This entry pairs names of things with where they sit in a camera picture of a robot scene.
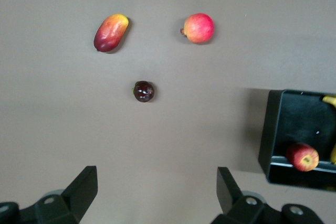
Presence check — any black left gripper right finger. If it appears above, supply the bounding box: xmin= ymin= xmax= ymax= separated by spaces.
xmin=209 ymin=166 xmax=326 ymax=224

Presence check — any red yellow mango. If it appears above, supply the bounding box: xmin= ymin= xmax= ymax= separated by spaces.
xmin=93 ymin=13 xmax=130 ymax=54

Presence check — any red yellow apple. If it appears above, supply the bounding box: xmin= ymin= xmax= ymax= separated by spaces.
xmin=286 ymin=143 xmax=320 ymax=173

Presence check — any dark purple plum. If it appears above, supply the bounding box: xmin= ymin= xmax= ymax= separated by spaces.
xmin=132 ymin=80 xmax=155 ymax=103

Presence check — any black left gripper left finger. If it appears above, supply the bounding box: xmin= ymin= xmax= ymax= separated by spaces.
xmin=0 ymin=165 xmax=98 ymax=224

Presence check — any black plastic box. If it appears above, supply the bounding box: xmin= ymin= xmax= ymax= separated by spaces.
xmin=258 ymin=89 xmax=336 ymax=192

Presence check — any yellow banana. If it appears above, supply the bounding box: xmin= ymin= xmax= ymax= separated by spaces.
xmin=322 ymin=95 xmax=336 ymax=164

